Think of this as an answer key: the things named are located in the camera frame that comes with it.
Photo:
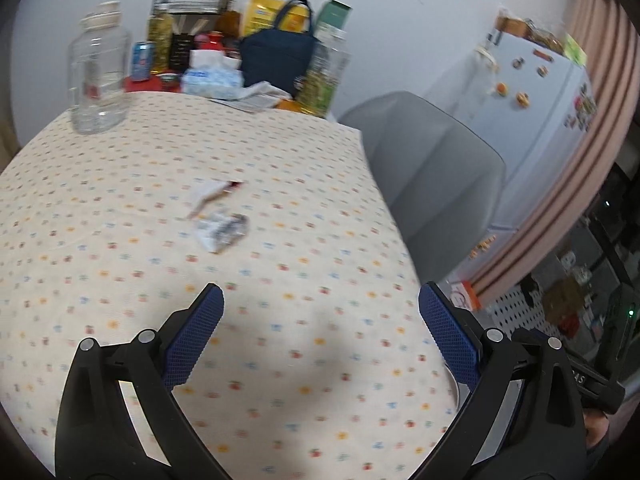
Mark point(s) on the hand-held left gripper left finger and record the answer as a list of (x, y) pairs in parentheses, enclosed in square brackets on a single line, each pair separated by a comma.
[(195, 340)]

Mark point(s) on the red container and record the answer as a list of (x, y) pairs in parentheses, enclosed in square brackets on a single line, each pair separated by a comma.
[(207, 42)]

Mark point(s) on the orange white box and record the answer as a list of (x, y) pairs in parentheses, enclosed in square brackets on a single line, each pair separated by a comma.
[(467, 295)]

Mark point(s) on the pink curtain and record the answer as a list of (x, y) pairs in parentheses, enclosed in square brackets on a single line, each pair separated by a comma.
[(595, 125)]

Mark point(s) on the white hanging cloth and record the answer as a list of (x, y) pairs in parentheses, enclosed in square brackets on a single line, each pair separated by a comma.
[(487, 62)]

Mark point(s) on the white paper sheet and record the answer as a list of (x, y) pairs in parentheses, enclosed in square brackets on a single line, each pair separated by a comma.
[(255, 95)]

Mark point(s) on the brown jar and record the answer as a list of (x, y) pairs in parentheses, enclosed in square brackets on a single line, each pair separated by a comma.
[(229, 22)]

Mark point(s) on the grey chair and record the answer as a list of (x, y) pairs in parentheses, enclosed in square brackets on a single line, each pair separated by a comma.
[(430, 170)]

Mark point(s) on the blue drink can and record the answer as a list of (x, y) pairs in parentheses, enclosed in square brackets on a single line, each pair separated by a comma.
[(142, 60)]

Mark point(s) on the brown cardboard box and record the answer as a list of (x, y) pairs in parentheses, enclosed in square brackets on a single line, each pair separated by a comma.
[(562, 294)]

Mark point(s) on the dark cluttered shelf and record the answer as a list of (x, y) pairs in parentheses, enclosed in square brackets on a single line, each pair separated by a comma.
[(590, 260)]

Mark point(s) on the yellow green packet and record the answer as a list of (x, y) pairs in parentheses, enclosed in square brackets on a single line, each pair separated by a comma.
[(576, 50)]

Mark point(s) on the yellow box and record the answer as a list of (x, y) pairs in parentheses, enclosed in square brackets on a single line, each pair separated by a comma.
[(260, 12)]

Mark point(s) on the red white torn wrapper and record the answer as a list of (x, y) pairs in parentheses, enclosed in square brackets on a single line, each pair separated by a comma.
[(212, 192)]

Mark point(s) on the yellow fridge magnet cluster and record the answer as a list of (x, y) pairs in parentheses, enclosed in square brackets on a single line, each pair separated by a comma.
[(483, 247)]

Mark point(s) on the orange brown fridge magnet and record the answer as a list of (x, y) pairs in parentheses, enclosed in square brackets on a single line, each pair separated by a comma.
[(522, 99)]

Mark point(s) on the clear water jug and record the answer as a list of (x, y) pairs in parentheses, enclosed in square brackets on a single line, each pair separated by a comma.
[(97, 75)]

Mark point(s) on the blue tissue pack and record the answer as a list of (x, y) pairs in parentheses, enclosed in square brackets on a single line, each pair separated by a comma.
[(212, 75)]

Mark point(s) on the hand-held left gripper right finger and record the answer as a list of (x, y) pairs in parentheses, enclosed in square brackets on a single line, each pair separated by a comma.
[(450, 335)]

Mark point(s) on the clear plastic wrapper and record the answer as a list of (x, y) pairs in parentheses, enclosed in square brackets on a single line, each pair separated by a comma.
[(222, 230)]

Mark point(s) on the white refrigerator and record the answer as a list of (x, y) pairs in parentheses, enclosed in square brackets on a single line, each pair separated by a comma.
[(540, 150)]

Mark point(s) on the large green label bottle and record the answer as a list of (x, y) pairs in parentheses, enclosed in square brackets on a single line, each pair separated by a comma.
[(325, 75)]

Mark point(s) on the yellow liquid bottle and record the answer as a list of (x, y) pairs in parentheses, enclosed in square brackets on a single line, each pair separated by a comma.
[(160, 35)]

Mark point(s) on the red tray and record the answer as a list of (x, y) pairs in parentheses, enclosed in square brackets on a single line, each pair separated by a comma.
[(150, 85)]

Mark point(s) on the green carton box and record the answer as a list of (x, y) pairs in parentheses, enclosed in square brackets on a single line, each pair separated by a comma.
[(334, 15)]

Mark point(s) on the round orange fridge magnet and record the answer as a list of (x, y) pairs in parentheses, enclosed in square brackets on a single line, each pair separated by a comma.
[(501, 89)]

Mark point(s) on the white pegboard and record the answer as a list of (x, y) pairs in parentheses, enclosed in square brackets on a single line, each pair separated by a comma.
[(510, 310)]

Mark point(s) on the navy lunch bag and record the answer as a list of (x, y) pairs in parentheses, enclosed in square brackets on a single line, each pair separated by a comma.
[(275, 60)]

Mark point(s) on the black cutlery holder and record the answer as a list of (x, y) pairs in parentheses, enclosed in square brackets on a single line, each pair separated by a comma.
[(182, 52)]

